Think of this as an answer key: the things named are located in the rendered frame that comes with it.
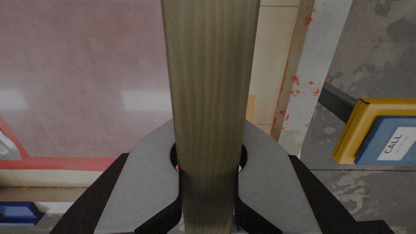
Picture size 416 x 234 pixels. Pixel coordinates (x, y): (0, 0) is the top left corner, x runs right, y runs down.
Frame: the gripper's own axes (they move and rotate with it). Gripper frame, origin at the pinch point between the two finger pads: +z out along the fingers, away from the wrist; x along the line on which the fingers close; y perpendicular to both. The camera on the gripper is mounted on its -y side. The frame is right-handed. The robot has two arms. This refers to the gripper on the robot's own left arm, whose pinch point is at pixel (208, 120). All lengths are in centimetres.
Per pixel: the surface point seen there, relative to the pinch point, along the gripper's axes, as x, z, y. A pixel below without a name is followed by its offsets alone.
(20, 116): -30.5, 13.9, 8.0
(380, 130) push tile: 27.1, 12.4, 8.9
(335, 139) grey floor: 108, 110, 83
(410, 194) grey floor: 210, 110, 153
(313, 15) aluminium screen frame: 10.7, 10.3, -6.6
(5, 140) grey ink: -35.4, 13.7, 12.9
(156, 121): -8.5, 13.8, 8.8
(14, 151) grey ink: -35.3, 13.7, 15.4
